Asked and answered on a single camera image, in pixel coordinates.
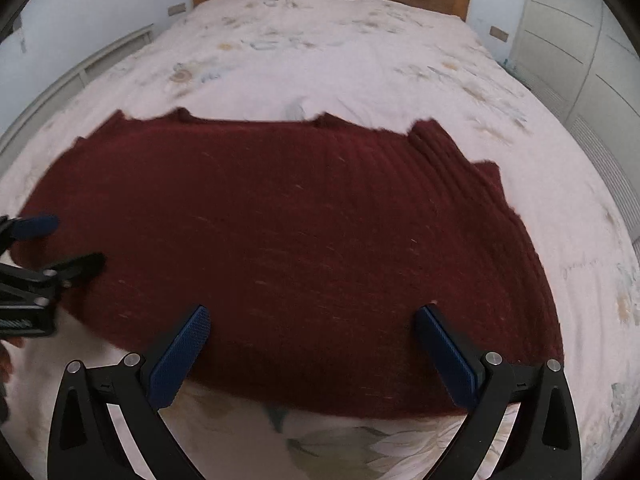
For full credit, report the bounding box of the white wardrobe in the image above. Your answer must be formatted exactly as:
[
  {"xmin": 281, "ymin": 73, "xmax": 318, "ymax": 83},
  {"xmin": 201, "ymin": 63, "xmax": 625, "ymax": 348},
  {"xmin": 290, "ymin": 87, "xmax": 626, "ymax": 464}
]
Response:
[{"xmin": 505, "ymin": 0, "xmax": 640, "ymax": 241}]

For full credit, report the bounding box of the floral bedspread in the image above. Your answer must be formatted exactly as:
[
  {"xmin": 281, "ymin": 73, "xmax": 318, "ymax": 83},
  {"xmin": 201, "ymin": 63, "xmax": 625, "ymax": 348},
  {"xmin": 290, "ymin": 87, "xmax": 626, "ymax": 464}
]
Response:
[{"xmin": 0, "ymin": 0, "xmax": 640, "ymax": 480}]

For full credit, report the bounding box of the person's left hand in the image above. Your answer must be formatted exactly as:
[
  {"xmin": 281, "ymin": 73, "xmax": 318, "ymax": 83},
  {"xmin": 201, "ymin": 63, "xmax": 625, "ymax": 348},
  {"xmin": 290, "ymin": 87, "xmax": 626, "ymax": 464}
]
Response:
[{"xmin": 0, "ymin": 337, "xmax": 26, "ymax": 423}]

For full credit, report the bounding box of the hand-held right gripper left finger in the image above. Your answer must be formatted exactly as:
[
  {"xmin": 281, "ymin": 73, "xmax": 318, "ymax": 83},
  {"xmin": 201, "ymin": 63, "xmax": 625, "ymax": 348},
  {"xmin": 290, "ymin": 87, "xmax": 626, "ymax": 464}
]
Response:
[{"xmin": 47, "ymin": 304, "xmax": 212, "ymax": 480}]

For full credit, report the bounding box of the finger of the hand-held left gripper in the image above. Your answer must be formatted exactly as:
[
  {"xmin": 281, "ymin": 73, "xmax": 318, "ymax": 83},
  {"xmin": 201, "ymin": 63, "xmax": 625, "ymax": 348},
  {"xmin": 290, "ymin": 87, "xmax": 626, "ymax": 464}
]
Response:
[
  {"xmin": 0, "ymin": 215, "xmax": 61, "ymax": 252},
  {"xmin": 0, "ymin": 252, "xmax": 107, "ymax": 293}
]

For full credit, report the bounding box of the dark red knit sweater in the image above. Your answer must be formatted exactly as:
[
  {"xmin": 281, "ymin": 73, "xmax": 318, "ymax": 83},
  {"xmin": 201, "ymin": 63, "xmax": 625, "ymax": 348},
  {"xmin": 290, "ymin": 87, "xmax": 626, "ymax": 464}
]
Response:
[{"xmin": 17, "ymin": 107, "xmax": 565, "ymax": 420}]

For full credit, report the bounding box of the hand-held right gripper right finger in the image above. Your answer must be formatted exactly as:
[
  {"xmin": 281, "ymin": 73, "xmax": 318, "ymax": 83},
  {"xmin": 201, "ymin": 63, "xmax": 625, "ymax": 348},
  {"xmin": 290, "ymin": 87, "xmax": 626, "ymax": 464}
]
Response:
[{"xmin": 412, "ymin": 304, "xmax": 583, "ymax": 480}]

